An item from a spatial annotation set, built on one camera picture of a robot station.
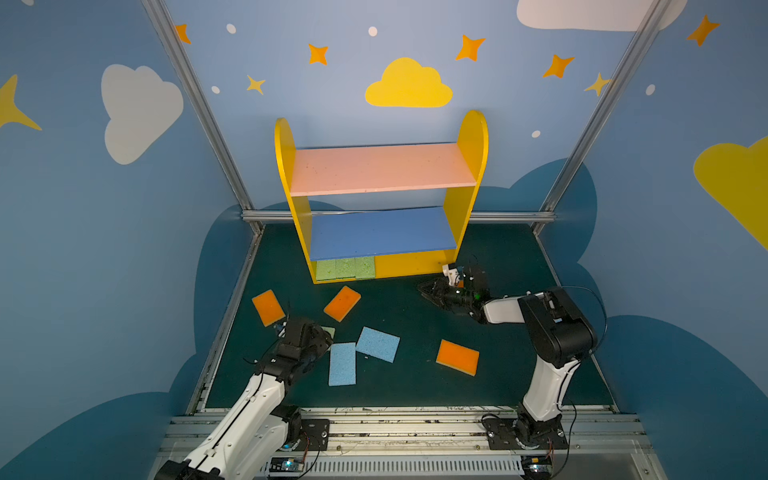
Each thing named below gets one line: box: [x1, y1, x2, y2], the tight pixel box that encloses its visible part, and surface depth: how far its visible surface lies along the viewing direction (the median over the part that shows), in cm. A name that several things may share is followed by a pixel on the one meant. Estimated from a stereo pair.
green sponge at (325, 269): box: [316, 259, 336, 281], surface depth 106 cm
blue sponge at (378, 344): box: [356, 326, 401, 363], surface depth 91 cm
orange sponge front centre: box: [436, 339, 480, 377], surface depth 88 cm
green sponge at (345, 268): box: [335, 257, 356, 279], surface depth 106 cm
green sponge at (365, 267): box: [355, 256, 375, 279], surface depth 107 cm
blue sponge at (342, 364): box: [329, 342, 356, 386], surface depth 87 cm
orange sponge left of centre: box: [323, 285, 362, 323], surface depth 100 cm
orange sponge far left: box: [252, 289, 286, 327], surface depth 98 cm
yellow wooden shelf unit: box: [275, 110, 489, 284], surface depth 88 cm
